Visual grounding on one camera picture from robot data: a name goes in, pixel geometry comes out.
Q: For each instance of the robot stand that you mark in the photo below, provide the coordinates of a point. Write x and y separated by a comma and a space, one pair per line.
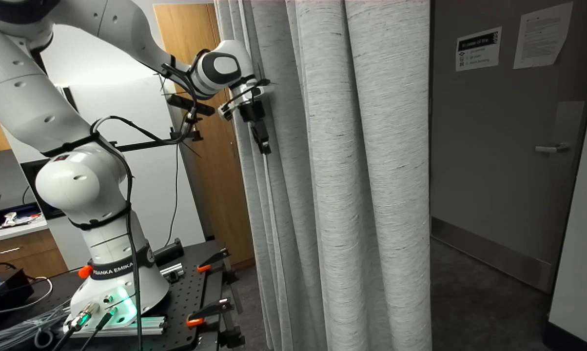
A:
186, 297

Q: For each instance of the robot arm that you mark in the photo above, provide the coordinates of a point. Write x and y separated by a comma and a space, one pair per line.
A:
25, 97

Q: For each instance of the silver aluminium rail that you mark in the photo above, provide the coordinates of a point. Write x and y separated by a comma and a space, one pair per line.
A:
172, 270

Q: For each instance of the white paper notice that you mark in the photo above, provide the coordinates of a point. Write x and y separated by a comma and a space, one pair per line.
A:
542, 36

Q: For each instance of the black control box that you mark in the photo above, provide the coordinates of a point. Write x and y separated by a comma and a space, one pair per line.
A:
6, 290

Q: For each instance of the black block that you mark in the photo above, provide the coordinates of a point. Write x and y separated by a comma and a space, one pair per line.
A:
169, 252

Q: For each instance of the grey white curtain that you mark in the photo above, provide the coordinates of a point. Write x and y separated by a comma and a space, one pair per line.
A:
371, 195

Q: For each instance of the wooden door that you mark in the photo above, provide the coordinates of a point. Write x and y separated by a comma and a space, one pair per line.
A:
220, 195

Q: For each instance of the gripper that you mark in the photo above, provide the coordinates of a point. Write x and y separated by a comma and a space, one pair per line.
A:
252, 111

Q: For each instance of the grey door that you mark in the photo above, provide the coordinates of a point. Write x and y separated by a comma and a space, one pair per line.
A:
493, 161

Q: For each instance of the black monitor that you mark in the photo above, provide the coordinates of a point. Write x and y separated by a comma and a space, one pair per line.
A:
35, 185

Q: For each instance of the wooden drawer cabinet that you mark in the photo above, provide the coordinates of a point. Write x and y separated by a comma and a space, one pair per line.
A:
25, 253

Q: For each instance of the paper notice with black header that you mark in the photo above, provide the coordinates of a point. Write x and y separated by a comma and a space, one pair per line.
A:
479, 48

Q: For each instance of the black orange clamp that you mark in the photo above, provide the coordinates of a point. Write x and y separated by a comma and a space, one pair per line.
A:
210, 312
214, 259

